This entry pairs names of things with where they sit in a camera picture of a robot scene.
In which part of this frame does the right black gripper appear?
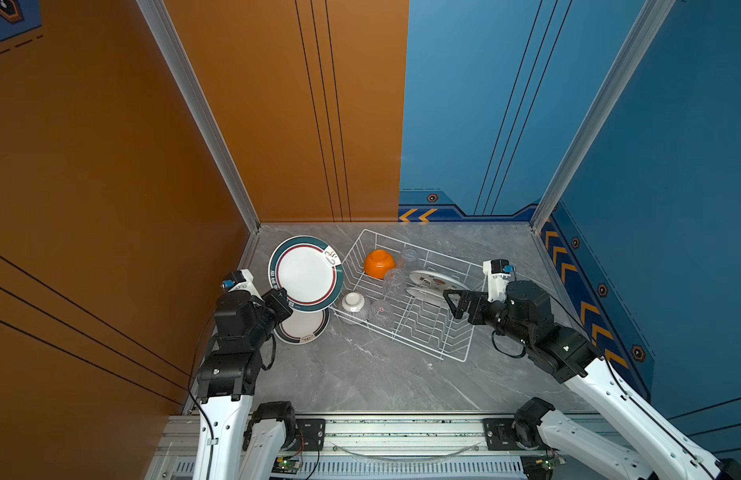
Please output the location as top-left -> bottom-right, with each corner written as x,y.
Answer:
441,289 -> 533,349

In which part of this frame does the green rimmed white plate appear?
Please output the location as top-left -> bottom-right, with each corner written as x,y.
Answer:
268,235 -> 346,313

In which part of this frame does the white plate red pattern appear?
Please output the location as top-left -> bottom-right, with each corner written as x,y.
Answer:
409,270 -> 467,291

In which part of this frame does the white wire dish rack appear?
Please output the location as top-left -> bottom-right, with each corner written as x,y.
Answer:
330,229 -> 485,362

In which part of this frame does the white plate flower outline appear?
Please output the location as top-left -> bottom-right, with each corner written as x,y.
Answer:
405,287 -> 448,309

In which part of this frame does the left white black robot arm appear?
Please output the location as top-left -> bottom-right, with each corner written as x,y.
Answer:
192,289 -> 296,479

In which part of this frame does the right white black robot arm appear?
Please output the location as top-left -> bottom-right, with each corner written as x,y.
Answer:
443,281 -> 741,479

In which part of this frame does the clear glass cup back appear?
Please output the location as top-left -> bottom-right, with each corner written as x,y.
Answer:
398,247 -> 420,271

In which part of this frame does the clear glass cup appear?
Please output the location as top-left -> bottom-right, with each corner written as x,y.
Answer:
368,299 -> 395,329
382,268 -> 406,298
398,247 -> 420,271

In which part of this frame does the clear glass cup middle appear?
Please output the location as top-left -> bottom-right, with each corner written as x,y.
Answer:
382,268 -> 406,298

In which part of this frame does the small white bowl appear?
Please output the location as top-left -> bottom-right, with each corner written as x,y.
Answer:
342,291 -> 368,324

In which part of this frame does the clear glass cup front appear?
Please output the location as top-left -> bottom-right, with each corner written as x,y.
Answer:
368,299 -> 395,329

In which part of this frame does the orange bowl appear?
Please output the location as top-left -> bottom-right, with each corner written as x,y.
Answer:
364,249 -> 396,280

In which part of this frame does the left green circuit board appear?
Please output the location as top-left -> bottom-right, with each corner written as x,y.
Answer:
272,456 -> 304,476

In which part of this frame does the right circuit board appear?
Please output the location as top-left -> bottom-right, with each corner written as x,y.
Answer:
521,456 -> 566,480

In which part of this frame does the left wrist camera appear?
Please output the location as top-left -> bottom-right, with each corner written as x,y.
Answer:
222,269 -> 260,296

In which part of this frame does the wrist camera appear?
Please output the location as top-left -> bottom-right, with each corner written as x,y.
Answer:
222,269 -> 260,296
482,259 -> 515,302

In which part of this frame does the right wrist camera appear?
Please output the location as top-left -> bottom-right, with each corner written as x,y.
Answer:
482,259 -> 515,302

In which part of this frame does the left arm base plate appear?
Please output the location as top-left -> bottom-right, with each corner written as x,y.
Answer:
282,417 -> 326,452

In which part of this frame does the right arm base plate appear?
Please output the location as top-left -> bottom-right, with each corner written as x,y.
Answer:
481,417 -> 555,454

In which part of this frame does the aluminium front rail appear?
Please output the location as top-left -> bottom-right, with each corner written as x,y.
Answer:
144,413 -> 671,480

